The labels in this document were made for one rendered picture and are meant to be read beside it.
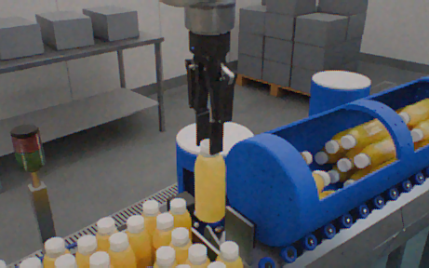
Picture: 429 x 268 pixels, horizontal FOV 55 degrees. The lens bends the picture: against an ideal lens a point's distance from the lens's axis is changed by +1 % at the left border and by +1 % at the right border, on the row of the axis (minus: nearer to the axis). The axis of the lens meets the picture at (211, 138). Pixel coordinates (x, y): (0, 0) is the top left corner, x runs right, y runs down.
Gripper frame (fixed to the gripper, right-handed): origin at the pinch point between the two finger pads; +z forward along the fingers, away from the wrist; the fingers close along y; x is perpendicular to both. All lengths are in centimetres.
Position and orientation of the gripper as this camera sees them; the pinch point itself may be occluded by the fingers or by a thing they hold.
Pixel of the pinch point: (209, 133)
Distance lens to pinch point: 81.7
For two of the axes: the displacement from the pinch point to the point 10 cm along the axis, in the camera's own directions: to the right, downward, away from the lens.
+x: -8.0, 2.6, -5.4
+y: -6.0, -3.6, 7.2
